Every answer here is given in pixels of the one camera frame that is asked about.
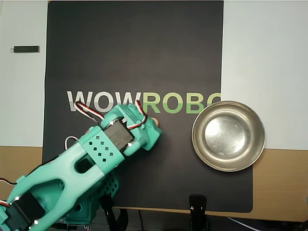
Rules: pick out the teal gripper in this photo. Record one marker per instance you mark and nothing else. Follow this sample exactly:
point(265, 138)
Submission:
point(156, 132)

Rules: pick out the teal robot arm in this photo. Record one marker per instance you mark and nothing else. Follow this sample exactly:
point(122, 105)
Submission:
point(72, 163)

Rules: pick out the metal bowl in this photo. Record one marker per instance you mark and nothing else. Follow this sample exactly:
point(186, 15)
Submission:
point(228, 134)

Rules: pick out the black table clamp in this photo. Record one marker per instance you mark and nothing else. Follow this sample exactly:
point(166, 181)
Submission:
point(107, 208)

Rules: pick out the black mat with WOWROBO print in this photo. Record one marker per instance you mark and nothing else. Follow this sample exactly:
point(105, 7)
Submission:
point(132, 48)

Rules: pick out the black USB stick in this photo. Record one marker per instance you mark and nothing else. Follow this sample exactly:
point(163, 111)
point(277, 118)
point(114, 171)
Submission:
point(25, 49)

